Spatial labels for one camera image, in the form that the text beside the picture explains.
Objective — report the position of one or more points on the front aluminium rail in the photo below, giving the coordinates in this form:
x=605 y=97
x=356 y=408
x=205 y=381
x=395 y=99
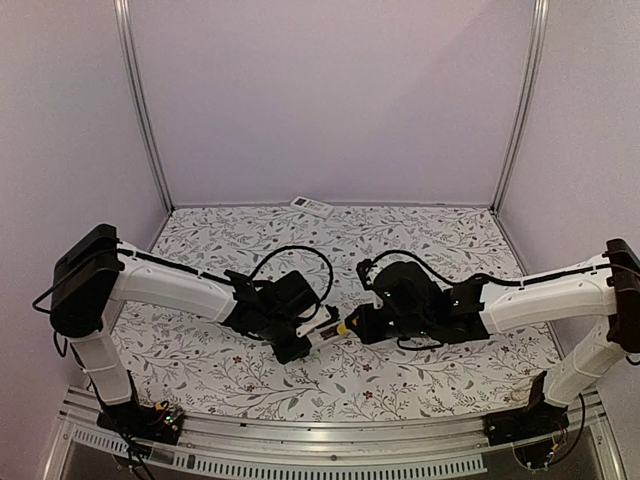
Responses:
x=219 y=447

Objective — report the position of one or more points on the left aluminium frame post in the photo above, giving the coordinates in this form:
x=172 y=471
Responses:
x=134 y=77

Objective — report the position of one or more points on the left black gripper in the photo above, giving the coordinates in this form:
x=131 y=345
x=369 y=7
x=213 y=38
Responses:
x=289 y=355

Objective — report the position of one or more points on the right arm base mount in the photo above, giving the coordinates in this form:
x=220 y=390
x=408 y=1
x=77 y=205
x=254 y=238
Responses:
x=536 y=418

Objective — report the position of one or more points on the aluminium frame post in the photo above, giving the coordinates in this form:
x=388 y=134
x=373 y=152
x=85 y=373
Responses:
x=525 y=99
x=134 y=77

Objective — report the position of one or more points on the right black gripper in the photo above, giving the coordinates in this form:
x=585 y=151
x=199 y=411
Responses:
x=368 y=334

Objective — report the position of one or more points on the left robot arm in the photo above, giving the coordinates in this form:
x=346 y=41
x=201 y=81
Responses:
x=100 y=268

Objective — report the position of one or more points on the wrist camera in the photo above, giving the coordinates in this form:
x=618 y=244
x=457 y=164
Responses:
x=363 y=269
x=332 y=315

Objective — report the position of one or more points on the red black battery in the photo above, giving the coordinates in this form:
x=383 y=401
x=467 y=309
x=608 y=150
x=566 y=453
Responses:
x=328 y=334

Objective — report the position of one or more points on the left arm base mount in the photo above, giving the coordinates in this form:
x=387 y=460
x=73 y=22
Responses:
x=161 y=423

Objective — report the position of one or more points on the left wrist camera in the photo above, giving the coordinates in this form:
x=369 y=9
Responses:
x=332 y=315

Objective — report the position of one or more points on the right aluminium frame post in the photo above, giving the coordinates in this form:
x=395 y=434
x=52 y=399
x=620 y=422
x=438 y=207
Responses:
x=525 y=99

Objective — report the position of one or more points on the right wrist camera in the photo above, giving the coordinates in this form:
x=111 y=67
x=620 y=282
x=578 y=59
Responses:
x=363 y=269

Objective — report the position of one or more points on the yellow handled screwdriver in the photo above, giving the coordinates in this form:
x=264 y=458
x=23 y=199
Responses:
x=341 y=327

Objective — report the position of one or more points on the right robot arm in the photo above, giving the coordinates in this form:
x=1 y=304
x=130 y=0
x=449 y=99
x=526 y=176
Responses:
x=408 y=303

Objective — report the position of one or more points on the floral patterned table mat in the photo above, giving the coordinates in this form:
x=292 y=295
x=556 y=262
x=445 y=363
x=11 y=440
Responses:
x=209 y=369

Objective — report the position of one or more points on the white air conditioner remote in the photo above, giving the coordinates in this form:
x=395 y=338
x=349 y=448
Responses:
x=316 y=339

